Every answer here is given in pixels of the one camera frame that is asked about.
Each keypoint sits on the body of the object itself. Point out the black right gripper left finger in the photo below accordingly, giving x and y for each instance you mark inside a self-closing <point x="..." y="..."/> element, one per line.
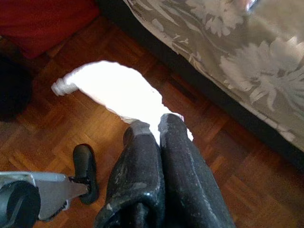
<point x="135" y="171"/>

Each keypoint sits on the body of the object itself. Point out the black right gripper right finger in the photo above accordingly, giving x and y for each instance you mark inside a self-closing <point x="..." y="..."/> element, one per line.
<point x="185" y="180"/>

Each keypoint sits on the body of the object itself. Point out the white plastic bottle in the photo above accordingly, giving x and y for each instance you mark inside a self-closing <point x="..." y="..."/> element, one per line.
<point x="114" y="88"/>

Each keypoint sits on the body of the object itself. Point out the black robot right foot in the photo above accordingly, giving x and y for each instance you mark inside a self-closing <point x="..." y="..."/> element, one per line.
<point x="84" y="164"/>

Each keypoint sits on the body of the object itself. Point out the silver robot right leg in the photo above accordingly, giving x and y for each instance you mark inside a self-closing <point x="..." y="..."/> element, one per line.
<point x="52" y="190"/>

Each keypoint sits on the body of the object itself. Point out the grey floral bed sheet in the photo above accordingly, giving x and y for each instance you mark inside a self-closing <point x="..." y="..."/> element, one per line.
<point x="237" y="47"/>

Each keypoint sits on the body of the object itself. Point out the black round waste bin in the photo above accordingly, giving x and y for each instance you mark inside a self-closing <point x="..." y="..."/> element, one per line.
<point x="13" y="90"/>

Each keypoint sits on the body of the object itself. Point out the large red fabric cushion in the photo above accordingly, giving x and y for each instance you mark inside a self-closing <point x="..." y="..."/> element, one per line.
<point x="35" y="26"/>

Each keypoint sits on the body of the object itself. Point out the black bed frame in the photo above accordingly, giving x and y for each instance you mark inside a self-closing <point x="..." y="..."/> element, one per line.
<point x="237" y="109"/>

